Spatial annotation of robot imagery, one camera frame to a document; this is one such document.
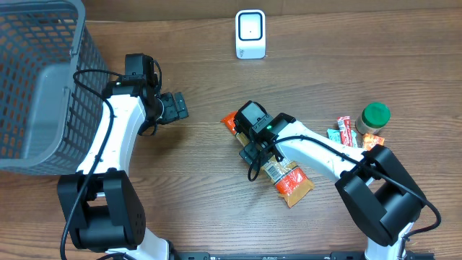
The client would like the orange spaghetti pasta packet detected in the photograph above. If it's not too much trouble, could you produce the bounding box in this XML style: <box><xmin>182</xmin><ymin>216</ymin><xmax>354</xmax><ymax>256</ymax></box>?
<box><xmin>221</xmin><ymin>111</ymin><xmax>315</xmax><ymax>208</ymax></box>

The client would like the teal tissue packet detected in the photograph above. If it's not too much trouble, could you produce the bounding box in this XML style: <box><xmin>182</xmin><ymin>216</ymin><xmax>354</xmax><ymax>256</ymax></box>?
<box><xmin>327</xmin><ymin>129</ymin><xmax>358</xmax><ymax>147</ymax></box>

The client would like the red stick sachet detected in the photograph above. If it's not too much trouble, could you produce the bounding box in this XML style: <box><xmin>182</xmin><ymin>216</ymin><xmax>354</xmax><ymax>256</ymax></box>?
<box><xmin>337</xmin><ymin>116</ymin><xmax>354</xmax><ymax>147</ymax></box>

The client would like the small orange carton box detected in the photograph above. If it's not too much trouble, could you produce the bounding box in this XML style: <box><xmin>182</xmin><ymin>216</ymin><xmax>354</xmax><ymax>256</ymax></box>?
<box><xmin>362</xmin><ymin>134</ymin><xmax>385</xmax><ymax>150</ymax></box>

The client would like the green lid jar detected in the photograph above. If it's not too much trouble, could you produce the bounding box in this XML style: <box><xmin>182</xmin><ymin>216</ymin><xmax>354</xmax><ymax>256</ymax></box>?
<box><xmin>355</xmin><ymin>103</ymin><xmax>391</xmax><ymax>134</ymax></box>

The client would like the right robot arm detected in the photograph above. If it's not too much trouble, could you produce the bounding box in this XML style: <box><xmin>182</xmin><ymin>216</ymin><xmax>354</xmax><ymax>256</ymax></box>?
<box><xmin>233</xmin><ymin>101</ymin><xmax>427</xmax><ymax>259</ymax></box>

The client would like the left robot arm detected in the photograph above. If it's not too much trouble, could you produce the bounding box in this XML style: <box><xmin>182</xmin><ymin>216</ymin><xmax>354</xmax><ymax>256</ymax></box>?
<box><xmin>57</xmin><ymin>53</ymin><xmax>188</xmax><ymax>259</ymax></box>

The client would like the white barcode scanner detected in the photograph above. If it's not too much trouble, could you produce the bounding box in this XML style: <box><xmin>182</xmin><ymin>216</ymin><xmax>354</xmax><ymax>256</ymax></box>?
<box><xmin>235</xmin><ymin>9</ymin><xmax>266</xmax><ymax>59</ymax></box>

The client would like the grey plastic shopping basket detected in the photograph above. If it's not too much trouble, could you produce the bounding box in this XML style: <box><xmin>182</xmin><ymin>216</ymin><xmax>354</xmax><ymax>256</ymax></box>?
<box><xmin>1</xmin><ymin>0</ymin><xmax>109</xmax><ymax>176</ymax></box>

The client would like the right black cable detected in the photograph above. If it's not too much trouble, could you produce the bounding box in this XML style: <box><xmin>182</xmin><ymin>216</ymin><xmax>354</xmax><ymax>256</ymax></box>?
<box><xmin>247</xmin><ymin>135</ymin><xmax>442</xmax><ymax>241</ymax></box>

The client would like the black cable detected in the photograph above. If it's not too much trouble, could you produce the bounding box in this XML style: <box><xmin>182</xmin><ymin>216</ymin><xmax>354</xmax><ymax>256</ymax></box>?
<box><xmin>59</xmin><ymin>69</ymin><xmax>126</xmax><ymax>260</ymax></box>
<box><xmin>247</xmin><ymin>135</ymin><xmax>442</xmax><ymax>241</ymax></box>

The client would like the left black cable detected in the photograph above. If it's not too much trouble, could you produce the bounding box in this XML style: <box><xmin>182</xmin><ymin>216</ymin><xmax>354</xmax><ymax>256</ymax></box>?
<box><xmin>59</xmin><ymin>69</ymin><xmax>126</xmax><ymax>260</ymax></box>

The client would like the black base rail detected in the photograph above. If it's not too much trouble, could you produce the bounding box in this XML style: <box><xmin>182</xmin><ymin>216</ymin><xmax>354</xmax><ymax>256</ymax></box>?
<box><xmin>173</xmin><ymin>251</ymin><xmax>436</xmax><ymax>260</ymax></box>

